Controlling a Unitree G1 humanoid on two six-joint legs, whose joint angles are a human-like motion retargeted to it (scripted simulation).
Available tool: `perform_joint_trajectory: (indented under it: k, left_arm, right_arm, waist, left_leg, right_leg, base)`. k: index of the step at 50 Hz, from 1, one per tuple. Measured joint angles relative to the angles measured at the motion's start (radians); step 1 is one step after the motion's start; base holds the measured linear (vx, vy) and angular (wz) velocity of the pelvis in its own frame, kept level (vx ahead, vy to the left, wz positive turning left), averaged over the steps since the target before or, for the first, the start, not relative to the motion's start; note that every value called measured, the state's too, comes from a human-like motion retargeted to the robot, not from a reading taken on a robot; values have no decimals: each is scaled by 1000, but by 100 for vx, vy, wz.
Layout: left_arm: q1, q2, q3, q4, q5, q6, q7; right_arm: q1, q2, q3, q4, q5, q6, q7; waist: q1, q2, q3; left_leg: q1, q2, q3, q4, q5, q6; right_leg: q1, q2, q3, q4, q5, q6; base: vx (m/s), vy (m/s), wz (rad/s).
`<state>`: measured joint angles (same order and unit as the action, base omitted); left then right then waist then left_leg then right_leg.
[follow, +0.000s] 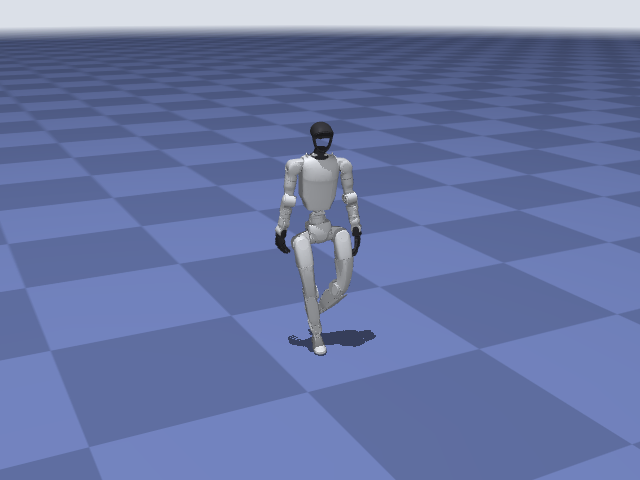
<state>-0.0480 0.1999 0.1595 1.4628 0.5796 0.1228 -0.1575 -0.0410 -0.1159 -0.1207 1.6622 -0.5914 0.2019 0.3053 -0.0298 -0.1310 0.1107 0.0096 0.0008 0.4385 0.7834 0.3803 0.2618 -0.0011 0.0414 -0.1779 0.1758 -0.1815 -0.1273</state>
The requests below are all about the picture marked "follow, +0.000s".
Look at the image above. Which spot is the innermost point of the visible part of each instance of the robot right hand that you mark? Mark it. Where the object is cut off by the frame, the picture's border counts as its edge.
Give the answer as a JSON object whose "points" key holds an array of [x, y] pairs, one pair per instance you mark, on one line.
{"points": [[280, 242]]}

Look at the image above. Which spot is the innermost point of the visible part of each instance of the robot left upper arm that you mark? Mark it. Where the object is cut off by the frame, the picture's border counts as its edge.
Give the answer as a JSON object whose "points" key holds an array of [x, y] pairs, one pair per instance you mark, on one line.
{"points": [[349, 196]]}

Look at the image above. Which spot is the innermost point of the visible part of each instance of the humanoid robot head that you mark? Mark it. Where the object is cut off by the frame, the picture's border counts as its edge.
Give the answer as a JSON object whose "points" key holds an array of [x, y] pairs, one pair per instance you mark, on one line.
{"points": [[320, 130]]}

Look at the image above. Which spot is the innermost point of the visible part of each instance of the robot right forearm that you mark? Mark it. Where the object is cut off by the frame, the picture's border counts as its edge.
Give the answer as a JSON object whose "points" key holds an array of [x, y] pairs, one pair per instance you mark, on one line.
{"points": [[284, 217]]}

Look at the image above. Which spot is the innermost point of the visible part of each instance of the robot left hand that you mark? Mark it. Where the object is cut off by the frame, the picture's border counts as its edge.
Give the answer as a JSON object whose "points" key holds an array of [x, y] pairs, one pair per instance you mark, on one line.
{"points": [[356, 235]]}

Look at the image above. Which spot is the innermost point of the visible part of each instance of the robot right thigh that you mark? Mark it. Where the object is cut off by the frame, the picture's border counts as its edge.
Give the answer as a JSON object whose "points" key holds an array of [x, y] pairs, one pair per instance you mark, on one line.
{"points": [[304, 260]]}

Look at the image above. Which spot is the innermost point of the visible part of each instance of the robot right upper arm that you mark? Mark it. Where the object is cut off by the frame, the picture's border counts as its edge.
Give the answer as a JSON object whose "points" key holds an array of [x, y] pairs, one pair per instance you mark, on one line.
{"points": [[292, 168]]}

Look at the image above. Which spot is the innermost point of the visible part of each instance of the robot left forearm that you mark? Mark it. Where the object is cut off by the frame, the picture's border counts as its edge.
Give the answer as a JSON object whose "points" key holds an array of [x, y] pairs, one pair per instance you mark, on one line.
{"points": [[353, 215]]}

